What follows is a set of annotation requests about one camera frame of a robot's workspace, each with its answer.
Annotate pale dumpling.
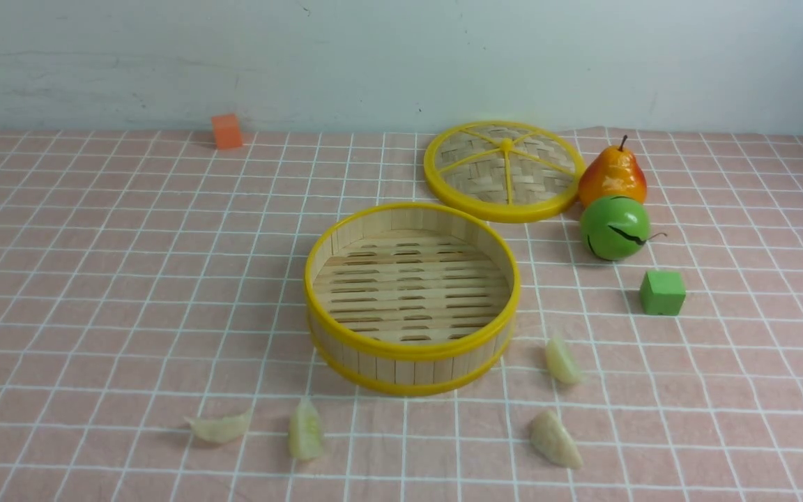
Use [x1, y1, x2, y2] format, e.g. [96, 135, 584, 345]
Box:
[544, 336, 583, 385]
[184, 408, 254, 445]
[288, 397, 325, 462]
[529, 409, 583, 470]

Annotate bamboo steamer tray yellow rim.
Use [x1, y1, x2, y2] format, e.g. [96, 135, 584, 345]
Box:
[304, 202, 521, 396]

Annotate woven steamer lid yellow rim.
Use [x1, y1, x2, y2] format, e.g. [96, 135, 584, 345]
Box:
[422, 121, 586, 225]

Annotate orange foam cube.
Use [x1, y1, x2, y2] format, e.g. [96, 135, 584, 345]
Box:
[211, 112, 243, 150]

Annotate green toy apple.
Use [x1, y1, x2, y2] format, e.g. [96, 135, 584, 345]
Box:
[579, 196, 667, 261]

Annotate orange yellow toy pear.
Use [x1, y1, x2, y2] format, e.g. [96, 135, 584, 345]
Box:
[578, 135, 648, 207]

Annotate green foam cube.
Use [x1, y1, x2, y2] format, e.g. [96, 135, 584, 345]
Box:
[638, 270, 687, 317]

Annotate pink checkered tablecloth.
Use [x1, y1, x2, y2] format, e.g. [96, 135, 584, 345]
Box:
[0, 131, 803, 501]

